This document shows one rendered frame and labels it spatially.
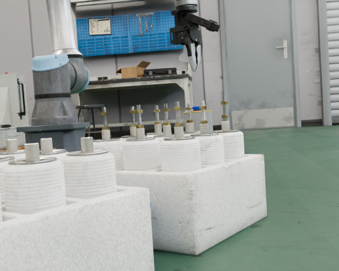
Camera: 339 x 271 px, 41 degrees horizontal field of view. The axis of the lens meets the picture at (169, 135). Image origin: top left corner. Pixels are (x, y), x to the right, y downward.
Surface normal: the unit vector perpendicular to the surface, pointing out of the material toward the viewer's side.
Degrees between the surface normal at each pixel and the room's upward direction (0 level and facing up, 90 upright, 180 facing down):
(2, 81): 90
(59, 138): 90
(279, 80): 90
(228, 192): 90
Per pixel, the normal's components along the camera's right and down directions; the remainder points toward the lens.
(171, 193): -0.57, 0.08
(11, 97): -0.11, 0.06
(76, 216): 0.79, -0.02
